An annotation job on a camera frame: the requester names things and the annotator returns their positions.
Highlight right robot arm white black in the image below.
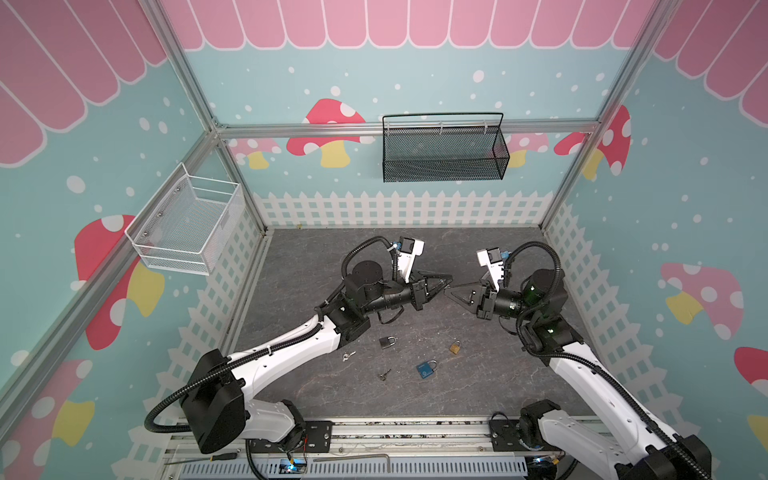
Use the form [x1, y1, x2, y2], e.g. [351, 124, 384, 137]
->
[447, 241, 712, 479]

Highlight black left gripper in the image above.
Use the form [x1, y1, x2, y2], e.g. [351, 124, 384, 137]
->
[362, 269, 454, 315]

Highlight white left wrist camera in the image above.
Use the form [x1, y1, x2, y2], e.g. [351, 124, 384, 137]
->
[388, 237, 425, 283]

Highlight black wire mesh basket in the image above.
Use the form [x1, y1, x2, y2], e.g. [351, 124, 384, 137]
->
[381, 112, 510, 183]

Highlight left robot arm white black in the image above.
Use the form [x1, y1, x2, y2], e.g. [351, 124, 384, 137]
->
[143, 236, 453, 454]

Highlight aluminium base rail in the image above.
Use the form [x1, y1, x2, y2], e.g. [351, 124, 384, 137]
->
[155, 416, 563, 479]

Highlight blue padlock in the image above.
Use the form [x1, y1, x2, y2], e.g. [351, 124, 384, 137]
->
[416, 359, 438, 379]

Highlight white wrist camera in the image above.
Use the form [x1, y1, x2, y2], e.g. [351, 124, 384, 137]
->
[476, 247, 510, 291]
[388, 237, 425, 283]

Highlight white wire mesh basket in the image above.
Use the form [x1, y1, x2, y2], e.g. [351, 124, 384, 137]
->
[125, 164, 245, 276]

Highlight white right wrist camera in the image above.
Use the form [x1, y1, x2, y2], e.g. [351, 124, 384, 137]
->
[476, 247, 510, 291]

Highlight yellow handled screwdriver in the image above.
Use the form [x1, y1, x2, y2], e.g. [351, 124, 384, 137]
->
[165, 451, 239, 466]

